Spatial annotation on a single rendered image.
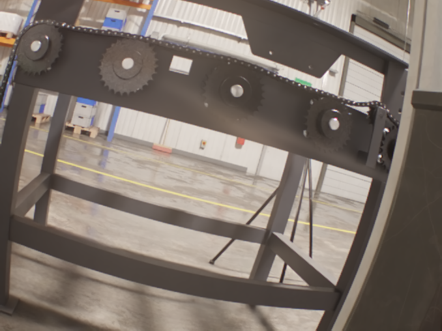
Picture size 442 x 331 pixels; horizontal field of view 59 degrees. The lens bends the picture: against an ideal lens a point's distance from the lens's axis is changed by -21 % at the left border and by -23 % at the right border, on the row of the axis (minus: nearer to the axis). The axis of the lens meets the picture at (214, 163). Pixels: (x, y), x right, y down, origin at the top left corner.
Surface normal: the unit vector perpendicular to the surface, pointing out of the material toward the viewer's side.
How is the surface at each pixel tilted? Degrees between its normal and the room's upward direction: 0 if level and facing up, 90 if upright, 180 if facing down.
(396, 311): 90
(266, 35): 90
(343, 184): 90
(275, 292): 90
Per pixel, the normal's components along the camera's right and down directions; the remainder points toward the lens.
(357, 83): 0.18, 0.12
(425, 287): -0.93, -0.24
